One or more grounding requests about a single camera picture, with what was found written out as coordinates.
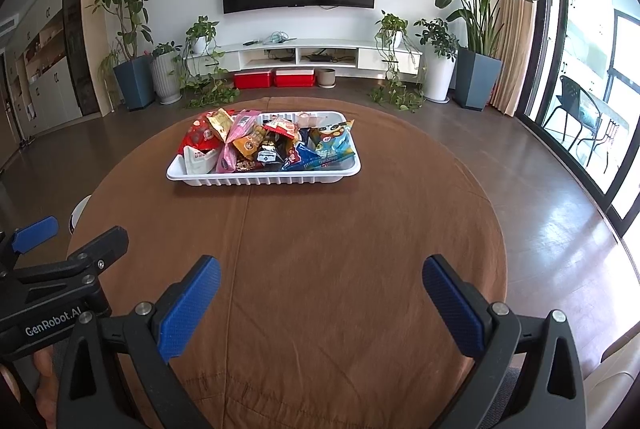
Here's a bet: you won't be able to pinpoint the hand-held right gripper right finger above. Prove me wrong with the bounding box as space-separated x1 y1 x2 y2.
422 254 587 429

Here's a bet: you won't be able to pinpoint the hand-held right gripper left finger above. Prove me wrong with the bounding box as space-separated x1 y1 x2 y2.
56 255 222 429

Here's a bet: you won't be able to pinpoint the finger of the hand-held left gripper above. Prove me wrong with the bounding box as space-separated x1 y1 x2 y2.
66 225 129 277
0 216 60 268

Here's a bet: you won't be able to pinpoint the white snack bag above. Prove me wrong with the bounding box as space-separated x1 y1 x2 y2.
183 145 220 175

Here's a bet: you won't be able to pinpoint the white plastic tray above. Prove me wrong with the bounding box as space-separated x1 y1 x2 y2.
166 110 362 188

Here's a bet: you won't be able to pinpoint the red snack packet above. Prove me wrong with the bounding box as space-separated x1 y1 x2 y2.
180 113 221 150

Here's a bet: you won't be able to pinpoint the pink snack packet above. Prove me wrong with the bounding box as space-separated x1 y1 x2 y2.
216 110 262 174

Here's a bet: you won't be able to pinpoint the gold snack packet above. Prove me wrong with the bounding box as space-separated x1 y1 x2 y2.
207 108 235 141

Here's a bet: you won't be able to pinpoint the black snack packet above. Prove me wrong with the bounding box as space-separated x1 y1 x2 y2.
256 134 281 166

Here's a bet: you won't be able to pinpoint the brown dotted chocolate packet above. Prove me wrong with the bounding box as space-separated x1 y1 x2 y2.
234 125 266 172

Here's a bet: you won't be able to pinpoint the blue snack packet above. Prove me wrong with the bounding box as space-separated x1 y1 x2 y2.
280 141 322 171

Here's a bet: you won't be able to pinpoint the yellow orange snack packet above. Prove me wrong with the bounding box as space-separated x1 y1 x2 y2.
263 119 301 160

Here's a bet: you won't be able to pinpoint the panda print snack packet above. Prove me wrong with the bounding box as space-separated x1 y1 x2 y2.
307 119 356 160

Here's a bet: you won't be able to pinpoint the person's left hand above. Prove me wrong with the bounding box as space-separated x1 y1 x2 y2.
0 345 59 429

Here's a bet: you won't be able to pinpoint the white round trash can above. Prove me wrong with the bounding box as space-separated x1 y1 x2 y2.
69 194 94 236

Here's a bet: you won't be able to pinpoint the leafy tree in blue planter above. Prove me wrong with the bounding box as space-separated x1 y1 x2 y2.
86 0 157 112

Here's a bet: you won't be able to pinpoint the plant in ribbed white pot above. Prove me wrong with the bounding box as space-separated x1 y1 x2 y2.
149 41 184 105

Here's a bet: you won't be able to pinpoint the beige sofa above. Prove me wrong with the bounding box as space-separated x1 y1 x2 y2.
581 333 640 429

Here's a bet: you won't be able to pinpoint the dark tall cabinet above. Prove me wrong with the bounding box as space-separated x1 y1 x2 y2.
61 0 102 118

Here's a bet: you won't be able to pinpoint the red storage box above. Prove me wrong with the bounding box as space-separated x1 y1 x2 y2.
273 68 316 88
233 70 274 90

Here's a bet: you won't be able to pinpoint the trailing pothos in white pot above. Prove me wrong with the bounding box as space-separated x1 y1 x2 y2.
174 15 242 110
368 11 427 112

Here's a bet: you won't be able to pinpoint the bushy plant in white pot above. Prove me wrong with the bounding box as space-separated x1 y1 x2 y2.
413 17 461 104

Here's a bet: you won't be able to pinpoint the large-leaf plant in blue planter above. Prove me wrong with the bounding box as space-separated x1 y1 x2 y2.
411 0 541 112

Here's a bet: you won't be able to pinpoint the black outdoor chair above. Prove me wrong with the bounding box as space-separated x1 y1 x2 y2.
541 75 604 168

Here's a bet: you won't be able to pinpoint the outdoor glass table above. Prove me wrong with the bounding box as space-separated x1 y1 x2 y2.
581 95 632 176

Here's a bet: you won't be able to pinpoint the white television cabinet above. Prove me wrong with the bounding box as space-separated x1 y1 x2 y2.
184 38 424 75

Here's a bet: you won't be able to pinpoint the beige curtain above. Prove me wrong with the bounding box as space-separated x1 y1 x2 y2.
489 0 539 118

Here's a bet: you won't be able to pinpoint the glass sliding door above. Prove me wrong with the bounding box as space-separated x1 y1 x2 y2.
516 0 640 237

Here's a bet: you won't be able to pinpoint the white wall cabinets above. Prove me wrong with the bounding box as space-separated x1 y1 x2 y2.
0 0 84 146

